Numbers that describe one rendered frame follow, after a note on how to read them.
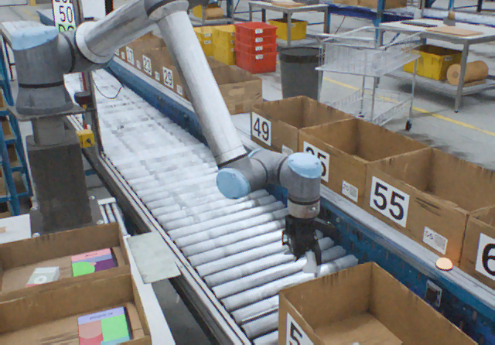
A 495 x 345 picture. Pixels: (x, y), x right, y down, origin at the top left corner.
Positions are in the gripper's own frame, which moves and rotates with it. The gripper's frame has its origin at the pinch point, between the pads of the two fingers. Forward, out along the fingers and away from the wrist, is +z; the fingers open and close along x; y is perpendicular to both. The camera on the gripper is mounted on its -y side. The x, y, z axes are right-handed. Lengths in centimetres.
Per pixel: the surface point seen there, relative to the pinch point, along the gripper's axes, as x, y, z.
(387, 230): 5.3, -25.9, -8.7
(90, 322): -13, 63, 3
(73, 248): -52, 60, 2
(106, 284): -19, 56, -3
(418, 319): 37.8, -6.3, -5.9
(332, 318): 18.9, 4.9, 2.8
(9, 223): -88, 76, 6
